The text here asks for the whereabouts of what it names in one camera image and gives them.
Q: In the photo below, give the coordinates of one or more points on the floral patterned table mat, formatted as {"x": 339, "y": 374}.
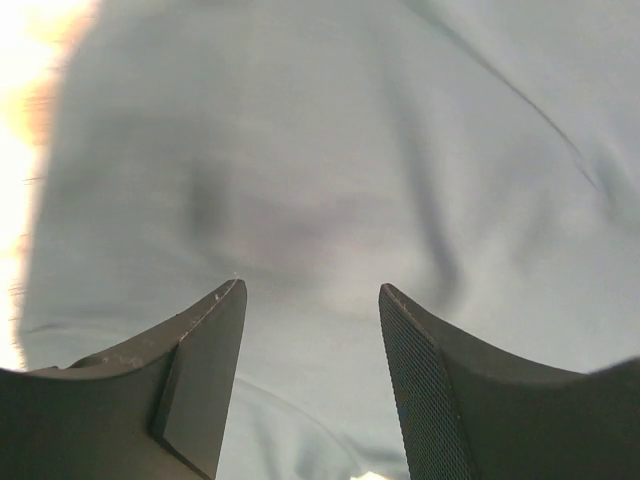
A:
{"x": 37, "y": 38}

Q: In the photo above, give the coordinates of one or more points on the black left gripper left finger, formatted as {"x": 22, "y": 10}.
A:
{"x": 152, "y": 407}

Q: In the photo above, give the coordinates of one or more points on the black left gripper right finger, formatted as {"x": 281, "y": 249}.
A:
{"x": 469, "y": 410}

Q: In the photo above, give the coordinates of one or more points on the blue-grey t-shirt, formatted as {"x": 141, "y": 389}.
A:
{"x": 482, "y": 156}

